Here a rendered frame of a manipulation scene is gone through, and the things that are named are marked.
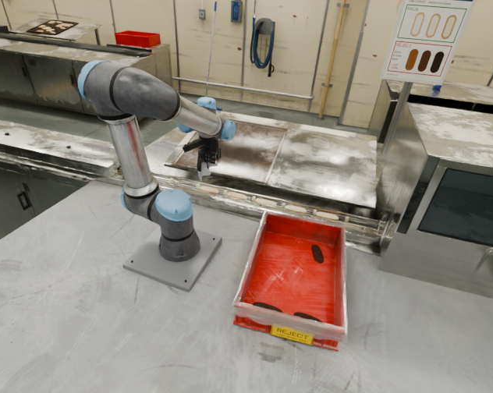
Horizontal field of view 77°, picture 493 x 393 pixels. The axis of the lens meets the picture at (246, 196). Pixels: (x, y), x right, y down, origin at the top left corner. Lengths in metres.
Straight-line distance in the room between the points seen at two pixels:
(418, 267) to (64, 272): 1.24
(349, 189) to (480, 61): 3.82
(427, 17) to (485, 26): 3.11
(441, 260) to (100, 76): 1.19
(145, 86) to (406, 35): 1.48
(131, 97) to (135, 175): 0.30
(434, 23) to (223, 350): 1.78
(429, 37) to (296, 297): 1.49
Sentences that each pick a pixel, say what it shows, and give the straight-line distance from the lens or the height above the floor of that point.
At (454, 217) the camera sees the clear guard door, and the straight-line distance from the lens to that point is 1.17.
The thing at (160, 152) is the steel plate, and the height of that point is 0.82.
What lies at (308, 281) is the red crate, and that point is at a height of 0.82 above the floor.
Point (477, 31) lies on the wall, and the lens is 5.08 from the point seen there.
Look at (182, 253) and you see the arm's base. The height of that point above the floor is 0.87.
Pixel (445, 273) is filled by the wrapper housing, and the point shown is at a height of 0.88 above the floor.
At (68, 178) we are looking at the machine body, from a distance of 1.85.
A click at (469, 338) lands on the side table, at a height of 0.82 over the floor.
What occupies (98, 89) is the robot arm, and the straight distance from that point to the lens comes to 0.91.
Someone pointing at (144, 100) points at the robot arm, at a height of 1.42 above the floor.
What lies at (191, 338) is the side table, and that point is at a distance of 1.01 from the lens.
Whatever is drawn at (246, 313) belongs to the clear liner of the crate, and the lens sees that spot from 0.94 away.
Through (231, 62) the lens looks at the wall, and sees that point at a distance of 5.23.
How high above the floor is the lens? 1.68
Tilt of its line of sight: 35 degrees down
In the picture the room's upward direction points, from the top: 4 degrees clockwise
